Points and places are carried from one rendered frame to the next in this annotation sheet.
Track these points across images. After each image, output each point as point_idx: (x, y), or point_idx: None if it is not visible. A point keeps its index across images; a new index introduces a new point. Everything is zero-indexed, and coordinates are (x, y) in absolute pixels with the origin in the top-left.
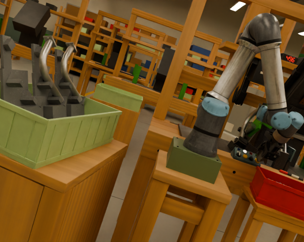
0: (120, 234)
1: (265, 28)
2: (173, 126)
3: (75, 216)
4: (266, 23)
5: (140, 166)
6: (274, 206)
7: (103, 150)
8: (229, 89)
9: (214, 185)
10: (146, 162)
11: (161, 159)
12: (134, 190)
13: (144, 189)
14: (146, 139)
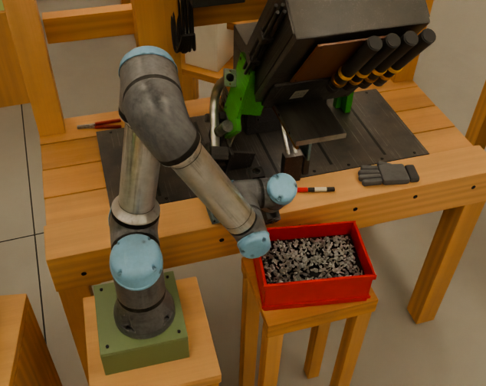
0: None
1: (156, 140)
2: (88, 147)
3: None
4: (152, 129)
5: (69, 301)
6: (293, 305)
7: None
8: (147, 200)
9: (190, 362)
10: (74, 292)
11: (93, 346)
12: (80, 326)
13: None
14: (53, 271)
